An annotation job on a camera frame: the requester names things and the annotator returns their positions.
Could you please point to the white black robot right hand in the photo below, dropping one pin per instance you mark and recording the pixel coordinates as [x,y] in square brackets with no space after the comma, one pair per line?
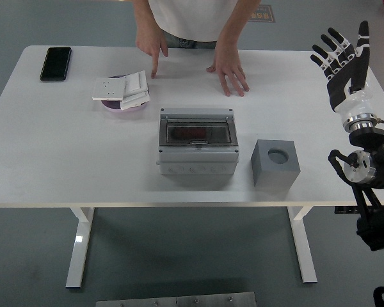
[355,105]

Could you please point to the person's left hand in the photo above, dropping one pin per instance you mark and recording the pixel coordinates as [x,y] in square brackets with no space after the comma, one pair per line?
[230,70]

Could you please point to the person's right hand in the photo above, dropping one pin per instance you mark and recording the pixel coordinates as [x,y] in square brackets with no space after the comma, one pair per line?
[150,41]

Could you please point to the transparent hinged box lid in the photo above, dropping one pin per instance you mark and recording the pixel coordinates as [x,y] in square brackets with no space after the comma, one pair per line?
[217,132]

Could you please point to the grey box cover frame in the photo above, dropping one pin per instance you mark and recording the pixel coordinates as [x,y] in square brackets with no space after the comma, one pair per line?
[195,149]

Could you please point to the grey plastic junction box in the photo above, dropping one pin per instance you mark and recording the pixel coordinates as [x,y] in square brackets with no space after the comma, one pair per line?
[195,160]

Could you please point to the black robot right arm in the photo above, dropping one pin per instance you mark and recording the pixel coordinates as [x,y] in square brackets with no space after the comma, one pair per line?
[371,137]

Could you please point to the person's right forearm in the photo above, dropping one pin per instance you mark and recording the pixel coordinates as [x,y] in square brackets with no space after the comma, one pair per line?
[147,16]

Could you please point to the person's left forearm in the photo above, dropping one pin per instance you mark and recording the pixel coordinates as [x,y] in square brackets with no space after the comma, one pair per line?
[233,28]

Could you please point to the person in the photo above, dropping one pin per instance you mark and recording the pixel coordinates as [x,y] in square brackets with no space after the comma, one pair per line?
[192,19]

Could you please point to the brown floor sign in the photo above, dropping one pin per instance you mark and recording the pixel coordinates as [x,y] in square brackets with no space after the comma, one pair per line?
[265,16]

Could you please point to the purple shallow bowl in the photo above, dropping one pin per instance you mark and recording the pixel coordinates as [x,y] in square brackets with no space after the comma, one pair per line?
[115,108]

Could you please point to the black smartphone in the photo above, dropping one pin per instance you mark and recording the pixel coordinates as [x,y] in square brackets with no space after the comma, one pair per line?
[55,64]

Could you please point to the black table control panel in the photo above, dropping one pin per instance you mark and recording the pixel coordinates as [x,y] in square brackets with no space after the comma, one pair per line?
[347,210]

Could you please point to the grey block with round hole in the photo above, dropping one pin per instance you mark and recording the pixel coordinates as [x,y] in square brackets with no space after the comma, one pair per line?
[268,172]

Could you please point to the white table leg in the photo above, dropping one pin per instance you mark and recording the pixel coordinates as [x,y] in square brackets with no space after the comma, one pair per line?
[304,249]
[78,249]

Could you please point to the grey metal plate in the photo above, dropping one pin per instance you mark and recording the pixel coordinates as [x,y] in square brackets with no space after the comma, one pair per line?
[176,300]

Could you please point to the white wall switch panel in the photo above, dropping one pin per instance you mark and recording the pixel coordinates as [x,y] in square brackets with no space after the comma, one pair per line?
[136,81]
[134,101]

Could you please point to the white wall socket panel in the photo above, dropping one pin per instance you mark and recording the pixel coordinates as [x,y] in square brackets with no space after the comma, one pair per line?
[108,89]

